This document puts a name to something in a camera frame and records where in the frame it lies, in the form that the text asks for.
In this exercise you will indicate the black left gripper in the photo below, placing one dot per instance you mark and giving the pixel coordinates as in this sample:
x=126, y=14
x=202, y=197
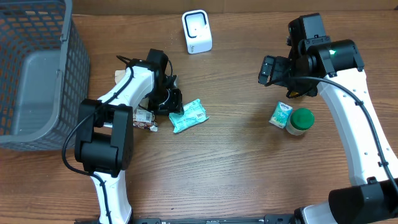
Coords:
x=176, y=106

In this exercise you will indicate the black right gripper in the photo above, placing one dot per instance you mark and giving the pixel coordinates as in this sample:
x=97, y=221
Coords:
x=269, y=70

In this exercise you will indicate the brown snack bag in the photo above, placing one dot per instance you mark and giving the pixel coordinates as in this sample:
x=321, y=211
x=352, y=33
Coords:
x=144, y=119

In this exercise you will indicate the teal snack packet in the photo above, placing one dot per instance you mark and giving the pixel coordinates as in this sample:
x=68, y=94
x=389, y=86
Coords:
x=193, y=113

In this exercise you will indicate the teal tissue pack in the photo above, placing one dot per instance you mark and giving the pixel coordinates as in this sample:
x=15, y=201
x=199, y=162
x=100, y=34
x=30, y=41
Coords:
x=281, y=114

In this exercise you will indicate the green lid jar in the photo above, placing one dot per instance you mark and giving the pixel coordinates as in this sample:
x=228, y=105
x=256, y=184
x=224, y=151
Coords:
x=300, y=121

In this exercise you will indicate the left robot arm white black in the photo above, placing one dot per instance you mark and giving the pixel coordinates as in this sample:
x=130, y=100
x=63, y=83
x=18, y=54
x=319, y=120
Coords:
x=104, y=133

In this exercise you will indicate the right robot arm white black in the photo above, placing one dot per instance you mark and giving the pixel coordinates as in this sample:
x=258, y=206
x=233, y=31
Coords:
x=334, y=70

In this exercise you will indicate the white barcode scanner stand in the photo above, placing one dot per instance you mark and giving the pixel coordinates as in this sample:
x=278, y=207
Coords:
x=197, y=32

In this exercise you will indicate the dark grey plastic basket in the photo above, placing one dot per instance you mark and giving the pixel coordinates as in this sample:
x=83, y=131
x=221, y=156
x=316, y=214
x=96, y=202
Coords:
x=45, y=71

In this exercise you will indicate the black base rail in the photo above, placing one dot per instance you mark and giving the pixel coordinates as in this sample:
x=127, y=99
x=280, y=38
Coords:
x=217, y=220

